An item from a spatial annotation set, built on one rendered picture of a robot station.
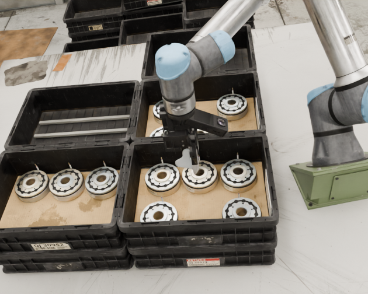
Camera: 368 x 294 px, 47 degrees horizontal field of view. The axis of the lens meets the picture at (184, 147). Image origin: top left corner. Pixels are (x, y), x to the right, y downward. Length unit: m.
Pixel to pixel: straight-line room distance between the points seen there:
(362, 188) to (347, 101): 0.29
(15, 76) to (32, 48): 1.68
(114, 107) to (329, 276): 0.90
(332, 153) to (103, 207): 0.68
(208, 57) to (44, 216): 0.67
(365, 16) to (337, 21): 2.48
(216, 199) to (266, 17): 2.58
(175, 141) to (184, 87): 0.17
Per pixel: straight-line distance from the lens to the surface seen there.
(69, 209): 1.28
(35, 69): 2.13
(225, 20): 1.15
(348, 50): 1.19
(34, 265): 1.34
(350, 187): 1.33
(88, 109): 1.59
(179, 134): 1.03
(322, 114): 1.30
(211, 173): 1.22
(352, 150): 1.31
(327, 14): 1.18
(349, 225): 1.34
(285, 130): 1.57
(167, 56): 0.90
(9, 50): 3.89
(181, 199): 1.21
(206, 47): 0.95
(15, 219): 1.34
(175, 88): 0.92
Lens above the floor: 1.79
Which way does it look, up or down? 46 degrees down
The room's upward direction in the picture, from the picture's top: 10 degrees counter-clockwise
